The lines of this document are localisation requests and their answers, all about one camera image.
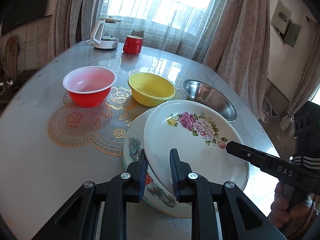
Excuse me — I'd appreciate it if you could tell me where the white glass electric kettle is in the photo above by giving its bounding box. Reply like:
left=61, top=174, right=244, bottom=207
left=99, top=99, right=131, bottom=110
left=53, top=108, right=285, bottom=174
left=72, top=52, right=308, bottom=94
left=90, top=18, right=122, bottom=50

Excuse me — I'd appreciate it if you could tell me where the lace patterned table cover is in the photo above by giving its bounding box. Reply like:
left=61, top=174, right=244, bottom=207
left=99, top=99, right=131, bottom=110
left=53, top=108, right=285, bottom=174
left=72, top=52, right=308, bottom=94
left=47, top=86, right=186, bottom=157

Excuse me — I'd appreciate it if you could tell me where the beige curtain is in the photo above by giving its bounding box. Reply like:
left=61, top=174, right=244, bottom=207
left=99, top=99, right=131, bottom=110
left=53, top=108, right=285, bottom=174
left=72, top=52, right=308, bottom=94
left=48, top=0, right=100, bottom=60
left=204, top=0, right=270, bottom=118

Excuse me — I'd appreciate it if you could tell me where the right beige curtain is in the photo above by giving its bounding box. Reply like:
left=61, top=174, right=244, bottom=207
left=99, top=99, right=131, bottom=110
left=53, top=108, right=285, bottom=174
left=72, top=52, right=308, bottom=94
left=204, top=0, right=270, bottom=118

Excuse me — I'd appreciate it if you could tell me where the wall electrical box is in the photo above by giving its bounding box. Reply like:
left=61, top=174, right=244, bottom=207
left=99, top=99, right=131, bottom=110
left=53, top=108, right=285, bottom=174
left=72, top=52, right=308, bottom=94
left=271, top=0, right=302, bottom=48

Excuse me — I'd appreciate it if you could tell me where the person's right hand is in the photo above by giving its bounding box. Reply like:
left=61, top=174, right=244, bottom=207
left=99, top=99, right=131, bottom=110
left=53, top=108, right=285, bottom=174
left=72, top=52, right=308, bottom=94
left=268, top=182, right=318, bottom=238

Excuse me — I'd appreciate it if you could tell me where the red mug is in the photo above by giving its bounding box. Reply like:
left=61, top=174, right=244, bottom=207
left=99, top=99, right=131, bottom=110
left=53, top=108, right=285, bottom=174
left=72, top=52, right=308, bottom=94
left=123, top=35, right=143, bottom=55

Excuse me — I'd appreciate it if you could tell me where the yellow plastic bowl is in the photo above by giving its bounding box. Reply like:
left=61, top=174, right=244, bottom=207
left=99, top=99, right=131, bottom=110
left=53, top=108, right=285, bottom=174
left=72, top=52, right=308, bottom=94
left=127, top=73, right=176, bottom=107

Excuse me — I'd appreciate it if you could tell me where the left beige curtain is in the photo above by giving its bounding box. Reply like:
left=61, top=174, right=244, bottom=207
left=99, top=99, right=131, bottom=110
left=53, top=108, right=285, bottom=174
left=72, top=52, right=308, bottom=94
left=48, top=0, right=100, bottom=60

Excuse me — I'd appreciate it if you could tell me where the large white double-happiness plate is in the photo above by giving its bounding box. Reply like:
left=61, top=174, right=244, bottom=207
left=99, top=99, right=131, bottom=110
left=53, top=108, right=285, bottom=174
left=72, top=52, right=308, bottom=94
left=122, top=107, right=193, bottom=218

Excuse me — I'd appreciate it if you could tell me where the white floral plate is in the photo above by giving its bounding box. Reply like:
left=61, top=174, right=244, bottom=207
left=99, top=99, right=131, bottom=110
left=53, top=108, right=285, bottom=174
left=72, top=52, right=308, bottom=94
left=143, top=100, right=246, bottom=192

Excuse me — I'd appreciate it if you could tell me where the sheer white window curtain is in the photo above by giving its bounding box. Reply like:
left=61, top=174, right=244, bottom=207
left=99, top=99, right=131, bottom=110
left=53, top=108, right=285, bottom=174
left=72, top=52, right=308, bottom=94
left=99, top=0, right=225, bottom=62

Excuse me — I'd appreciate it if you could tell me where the red plastic bowl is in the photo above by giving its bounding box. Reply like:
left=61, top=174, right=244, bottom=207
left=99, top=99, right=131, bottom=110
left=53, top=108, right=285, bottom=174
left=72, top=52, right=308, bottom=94
left=62, top=66, right=117, bottom=108

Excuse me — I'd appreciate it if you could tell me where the stainless steel bowl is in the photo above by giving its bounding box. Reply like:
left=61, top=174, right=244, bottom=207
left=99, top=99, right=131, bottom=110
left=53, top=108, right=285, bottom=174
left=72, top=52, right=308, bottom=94
left=182, top=79, right=237, bottom=122

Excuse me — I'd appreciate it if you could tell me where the turquoise plastic plate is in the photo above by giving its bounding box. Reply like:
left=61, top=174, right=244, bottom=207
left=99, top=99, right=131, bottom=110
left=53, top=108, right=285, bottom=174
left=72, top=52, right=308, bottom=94
left=240, top=162, right=250, bottom=191

